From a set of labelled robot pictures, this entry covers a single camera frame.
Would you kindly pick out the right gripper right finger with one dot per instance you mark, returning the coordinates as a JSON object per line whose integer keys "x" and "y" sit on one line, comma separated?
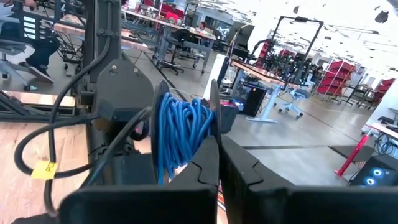
{"x": 295, "y": 205}

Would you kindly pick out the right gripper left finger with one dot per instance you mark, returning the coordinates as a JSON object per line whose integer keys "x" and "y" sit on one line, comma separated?
{"x": 140, "y": 205}

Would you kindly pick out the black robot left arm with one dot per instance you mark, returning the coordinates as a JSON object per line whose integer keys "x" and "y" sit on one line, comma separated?
{"x": 124, "y": 90}

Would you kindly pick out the red pole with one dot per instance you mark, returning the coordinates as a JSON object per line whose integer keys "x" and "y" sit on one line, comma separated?
{"x": 353, "y": 154}

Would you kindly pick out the computer tower blue fans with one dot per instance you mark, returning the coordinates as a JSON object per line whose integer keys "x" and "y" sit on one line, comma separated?
{"x": 376, "y": 174}

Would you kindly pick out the yellow label tag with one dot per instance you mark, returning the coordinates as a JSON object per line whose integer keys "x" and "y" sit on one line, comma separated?
{"x": 44, "y": 170}

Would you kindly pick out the white-framed office chair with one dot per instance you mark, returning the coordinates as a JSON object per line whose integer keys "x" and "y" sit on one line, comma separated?
{"x": 292, "y": 105}

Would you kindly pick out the black crate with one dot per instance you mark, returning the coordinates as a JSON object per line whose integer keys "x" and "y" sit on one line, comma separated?
{"x": 230, "y": 118}

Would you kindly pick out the black computer tower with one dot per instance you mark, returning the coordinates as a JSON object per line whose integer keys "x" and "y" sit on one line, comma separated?
{"x": 255, "y": 101}

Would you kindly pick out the light wooden desk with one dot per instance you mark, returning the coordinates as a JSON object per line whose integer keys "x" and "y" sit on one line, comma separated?
{"x": 382, "y": 128}

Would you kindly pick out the red bin rack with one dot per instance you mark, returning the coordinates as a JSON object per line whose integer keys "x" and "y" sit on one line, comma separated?
{"x": 337, "y": 77}
{"x": 384, "y": 88}

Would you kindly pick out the wooden desk white legs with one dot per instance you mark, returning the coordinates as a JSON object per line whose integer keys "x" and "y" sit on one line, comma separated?
{"x": 264, "y": 73}

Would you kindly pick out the black office chair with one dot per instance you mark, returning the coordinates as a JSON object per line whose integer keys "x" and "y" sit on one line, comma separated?
{"x": 180, "y": 40}

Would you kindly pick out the long wooden table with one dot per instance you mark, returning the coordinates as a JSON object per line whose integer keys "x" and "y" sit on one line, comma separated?
{"x": 174, "y": 25}

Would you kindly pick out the wooden workbench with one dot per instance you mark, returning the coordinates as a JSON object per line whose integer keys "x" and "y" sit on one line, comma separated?
{"x": 71, "y": 29}

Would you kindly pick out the black monitor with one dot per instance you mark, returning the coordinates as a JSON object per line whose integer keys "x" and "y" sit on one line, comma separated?
{"x": 245, "y": 35}

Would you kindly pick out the black table frame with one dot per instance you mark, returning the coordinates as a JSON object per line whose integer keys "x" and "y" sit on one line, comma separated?
{"x": 37, "y": 109}

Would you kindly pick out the black robot station frame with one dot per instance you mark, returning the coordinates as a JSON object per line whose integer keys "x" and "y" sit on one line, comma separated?
{"x": 311, "y": 46}

